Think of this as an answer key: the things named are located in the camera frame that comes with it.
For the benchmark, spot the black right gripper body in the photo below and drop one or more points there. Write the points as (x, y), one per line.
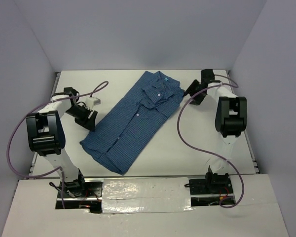
(196, 87)

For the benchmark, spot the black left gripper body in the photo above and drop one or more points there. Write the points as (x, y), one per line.
(81, 114)

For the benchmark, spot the blue plaid long sleeve shirt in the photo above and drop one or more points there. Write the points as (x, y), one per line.
(124, 132)

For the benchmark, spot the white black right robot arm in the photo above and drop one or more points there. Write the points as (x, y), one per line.
(230, 122)

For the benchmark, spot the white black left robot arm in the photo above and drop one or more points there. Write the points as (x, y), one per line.
(46, 136)

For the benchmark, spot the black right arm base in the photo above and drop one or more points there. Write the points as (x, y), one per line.
(203, 193)

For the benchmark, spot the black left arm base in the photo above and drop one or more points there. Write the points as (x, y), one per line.
(90, 199)

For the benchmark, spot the silver tape covered panel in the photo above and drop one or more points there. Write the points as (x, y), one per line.
(145, 195)

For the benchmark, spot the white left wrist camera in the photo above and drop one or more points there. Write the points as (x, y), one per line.
(91, 102)

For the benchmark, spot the aluminium table edge rail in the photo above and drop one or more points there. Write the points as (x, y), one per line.
(254, 160)

